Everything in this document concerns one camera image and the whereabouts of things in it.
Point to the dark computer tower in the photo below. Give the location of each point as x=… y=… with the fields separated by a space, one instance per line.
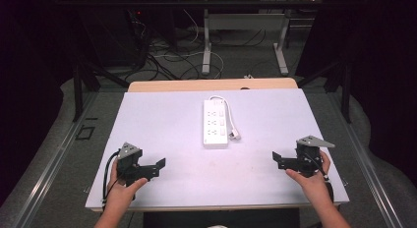
x=114 y=38

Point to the black metal stand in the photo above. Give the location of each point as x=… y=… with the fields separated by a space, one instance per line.
x=344 y=90
x=78 y=90

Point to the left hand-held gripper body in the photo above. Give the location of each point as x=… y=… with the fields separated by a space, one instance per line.
x=128 y=158

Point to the person's right hand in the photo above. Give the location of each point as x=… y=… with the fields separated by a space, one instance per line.
x=313 y=185

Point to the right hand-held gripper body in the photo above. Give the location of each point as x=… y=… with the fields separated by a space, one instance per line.
x=307 y=156

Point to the white power strip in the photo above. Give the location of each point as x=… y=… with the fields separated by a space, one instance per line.
x=215 y=124

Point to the metal floor rail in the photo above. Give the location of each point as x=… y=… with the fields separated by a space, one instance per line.
x=367 y=169
x=49 y=169

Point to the black floor hatch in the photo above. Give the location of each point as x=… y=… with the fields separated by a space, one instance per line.
x=85 y=133

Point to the person's left hand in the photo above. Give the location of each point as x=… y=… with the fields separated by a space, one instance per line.
x=123 y=192

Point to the white table mat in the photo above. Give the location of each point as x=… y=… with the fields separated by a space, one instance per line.
x=196 y=175

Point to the white-legged desk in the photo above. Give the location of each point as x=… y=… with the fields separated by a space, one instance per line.
x=244 y=21

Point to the wooden table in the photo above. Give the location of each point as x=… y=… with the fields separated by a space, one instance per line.
x=196 y=85

